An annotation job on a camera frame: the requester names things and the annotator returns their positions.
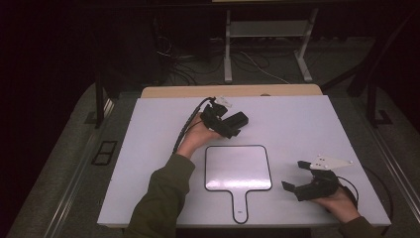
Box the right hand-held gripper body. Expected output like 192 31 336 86
294 155 354 202

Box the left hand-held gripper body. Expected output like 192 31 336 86
200 96 234 139

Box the black whiteboard eraser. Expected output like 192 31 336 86
222 111 250 131

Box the small whiteboard with handle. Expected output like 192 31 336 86
204 144 273 225

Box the person's left hand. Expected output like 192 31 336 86
176 113 222 161

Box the person's right hand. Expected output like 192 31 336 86
311 187 362 225

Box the white metal stand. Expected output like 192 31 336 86
223 9 319 84

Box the black metal stand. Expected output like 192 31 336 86
94 72 115 130
366 78 394 129

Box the left hand-held gripper cable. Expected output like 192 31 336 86
171 96 216 155

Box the hand-held gripper cable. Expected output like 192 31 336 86
171 96 216 155
336 165 394 238

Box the right hand-held gripper cable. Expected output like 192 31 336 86
336 165 394 238

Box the black floor cable bundle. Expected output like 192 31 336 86
154 33 226 87

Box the white floor cable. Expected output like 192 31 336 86
237 50 291 85

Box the metal floor rail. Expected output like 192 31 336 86
43 98 115 238
361 105 420 212

